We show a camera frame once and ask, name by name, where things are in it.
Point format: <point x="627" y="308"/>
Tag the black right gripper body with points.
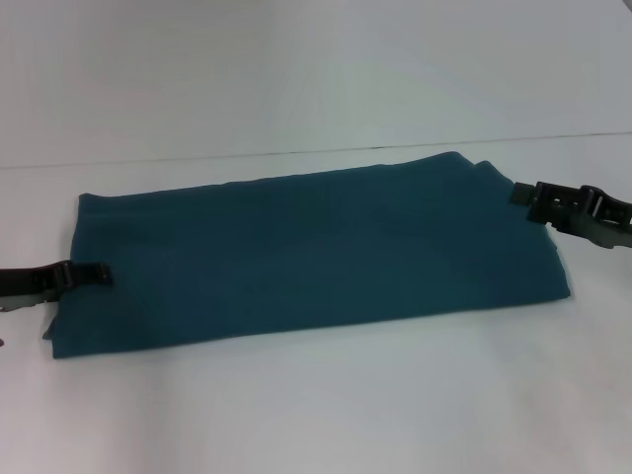
<point x="609" y="217"/>

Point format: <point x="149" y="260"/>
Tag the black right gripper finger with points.
<point x="548" y="200"/>

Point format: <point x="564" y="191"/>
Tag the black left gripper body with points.
<point x="27" y="286"/>

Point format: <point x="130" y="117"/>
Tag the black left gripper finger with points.
<point x="89" y="274"/>

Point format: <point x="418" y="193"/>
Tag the blue FREE print T-shirt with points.
<point x="296" y="247"/>

